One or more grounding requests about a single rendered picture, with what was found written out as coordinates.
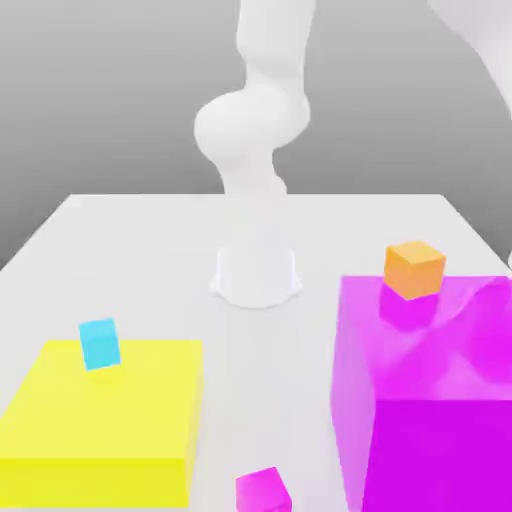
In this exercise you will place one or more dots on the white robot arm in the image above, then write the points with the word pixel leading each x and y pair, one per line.
pixel 256 120

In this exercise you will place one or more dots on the small orange cube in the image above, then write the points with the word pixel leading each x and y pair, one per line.
pixel 414 270

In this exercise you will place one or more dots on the small cyan cube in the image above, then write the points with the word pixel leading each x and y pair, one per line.
pixel 99 344

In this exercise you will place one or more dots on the small magenta cube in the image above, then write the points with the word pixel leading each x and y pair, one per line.
pixel 260 491

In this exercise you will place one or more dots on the large yellow box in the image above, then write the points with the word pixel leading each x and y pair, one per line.
pixel 104 420

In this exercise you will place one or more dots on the large magenta box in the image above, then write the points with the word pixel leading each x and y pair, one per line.
pixel 432 400

